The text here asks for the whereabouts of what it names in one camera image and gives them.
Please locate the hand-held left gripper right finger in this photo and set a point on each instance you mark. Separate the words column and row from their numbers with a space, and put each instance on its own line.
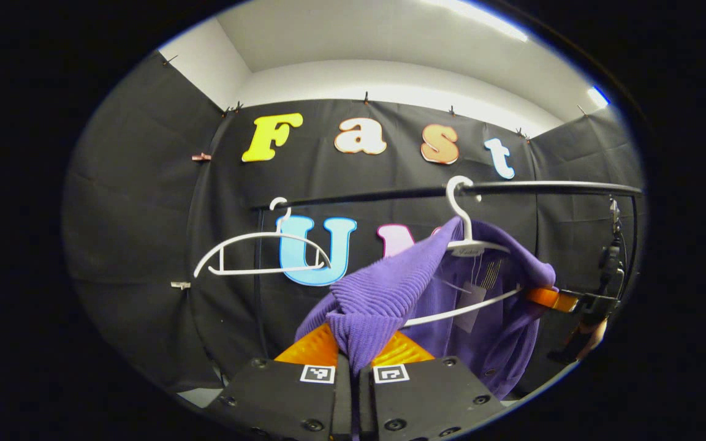
column 432, row 398

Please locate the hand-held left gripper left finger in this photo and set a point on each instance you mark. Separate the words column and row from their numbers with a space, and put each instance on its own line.
column 279, row 398

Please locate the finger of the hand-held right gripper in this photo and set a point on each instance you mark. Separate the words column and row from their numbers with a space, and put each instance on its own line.
column 564, row 300

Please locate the white hanger with label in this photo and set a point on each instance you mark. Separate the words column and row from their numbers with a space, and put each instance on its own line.
column 475, row 247

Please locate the purple jacket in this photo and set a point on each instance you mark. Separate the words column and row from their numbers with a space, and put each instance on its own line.
column 383, row 294

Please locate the plain white hanger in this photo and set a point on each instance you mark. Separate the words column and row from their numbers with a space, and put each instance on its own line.
column 267, row 270

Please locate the black clothes rack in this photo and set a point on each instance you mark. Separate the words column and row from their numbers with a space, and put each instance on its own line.
column 390, row 195

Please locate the copper spring clamp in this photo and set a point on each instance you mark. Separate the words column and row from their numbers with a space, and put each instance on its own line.
column 201, row 157
column 180, row 285

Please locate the ceiling light panel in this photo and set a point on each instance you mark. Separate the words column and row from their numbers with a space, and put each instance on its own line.
column 482, row 15
column 598, row 96

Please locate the black backdrop cloth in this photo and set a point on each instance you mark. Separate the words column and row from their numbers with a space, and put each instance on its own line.
column 144, row 214

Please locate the row of small backdrop clips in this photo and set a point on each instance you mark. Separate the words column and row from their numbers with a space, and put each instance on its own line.
column 366, row 98

